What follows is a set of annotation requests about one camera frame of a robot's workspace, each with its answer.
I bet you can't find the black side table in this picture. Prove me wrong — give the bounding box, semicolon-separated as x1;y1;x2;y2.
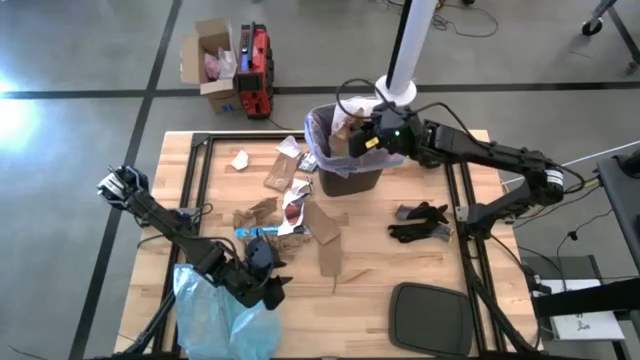
597;149;640;261

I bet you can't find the white paper sheet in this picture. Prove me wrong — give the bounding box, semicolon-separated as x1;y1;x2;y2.
542;278;626;342

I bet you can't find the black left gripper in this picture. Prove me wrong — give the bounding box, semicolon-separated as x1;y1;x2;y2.
222;272;294;311

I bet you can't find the brown cardboard piece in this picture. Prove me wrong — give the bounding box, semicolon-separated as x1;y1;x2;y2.
303;199;342;246
318;234;344;279
263;152;300;193

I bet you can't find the white round pillar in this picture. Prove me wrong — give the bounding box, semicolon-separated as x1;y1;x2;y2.
374;0;439;108

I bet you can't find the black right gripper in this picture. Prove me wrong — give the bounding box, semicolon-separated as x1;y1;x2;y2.
348;102;429;159

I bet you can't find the white cable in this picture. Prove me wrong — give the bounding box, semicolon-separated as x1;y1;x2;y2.
502;141;640;186

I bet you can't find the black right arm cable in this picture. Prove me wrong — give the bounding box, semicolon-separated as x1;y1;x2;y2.
335;78;476;141

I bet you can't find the open cardboard box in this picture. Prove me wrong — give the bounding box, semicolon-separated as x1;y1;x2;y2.
180;18;241;114

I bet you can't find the light blue trash bag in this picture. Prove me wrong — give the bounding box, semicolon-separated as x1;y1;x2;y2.
173;263;282;360

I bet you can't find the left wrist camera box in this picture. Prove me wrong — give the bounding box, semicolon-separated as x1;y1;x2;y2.
244;237;276;274

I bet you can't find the long blue strip packet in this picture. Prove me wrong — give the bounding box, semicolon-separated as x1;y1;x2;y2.
234;224;309;239

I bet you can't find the brown paper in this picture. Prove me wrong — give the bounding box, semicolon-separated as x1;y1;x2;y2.
329;106;369;157
232;196;279;230

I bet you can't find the black floor cable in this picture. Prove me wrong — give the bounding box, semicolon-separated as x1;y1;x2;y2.
432;0;500;39

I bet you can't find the black beam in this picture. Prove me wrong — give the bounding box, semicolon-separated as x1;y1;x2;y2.
532;277;640;319

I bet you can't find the black caster wheel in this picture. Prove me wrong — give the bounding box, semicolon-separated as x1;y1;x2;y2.
581;0;619;37

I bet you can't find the white printed label packet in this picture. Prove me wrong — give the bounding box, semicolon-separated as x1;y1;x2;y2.
298;152;319;174

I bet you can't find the clear pink plastic packaging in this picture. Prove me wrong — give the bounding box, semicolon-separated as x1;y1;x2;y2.
202;47;237;81

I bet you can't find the white and red wrapper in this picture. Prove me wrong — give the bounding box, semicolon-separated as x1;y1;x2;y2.
277;178;312;236

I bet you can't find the dark grey bin lid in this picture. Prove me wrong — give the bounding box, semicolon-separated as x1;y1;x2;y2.
388;282;475;357

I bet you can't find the red and black toolbox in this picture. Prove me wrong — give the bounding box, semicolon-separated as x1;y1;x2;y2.
235;22;275;120

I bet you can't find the black work glove grey cuff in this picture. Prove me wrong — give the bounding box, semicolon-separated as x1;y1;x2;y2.
387;219;454;245
394;201;450;225

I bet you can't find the dark plastic trash bin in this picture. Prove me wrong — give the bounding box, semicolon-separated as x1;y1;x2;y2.
304;102;406;198

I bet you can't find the pink trash bag blue drawstring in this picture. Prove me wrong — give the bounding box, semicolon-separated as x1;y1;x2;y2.
303;97;407;180

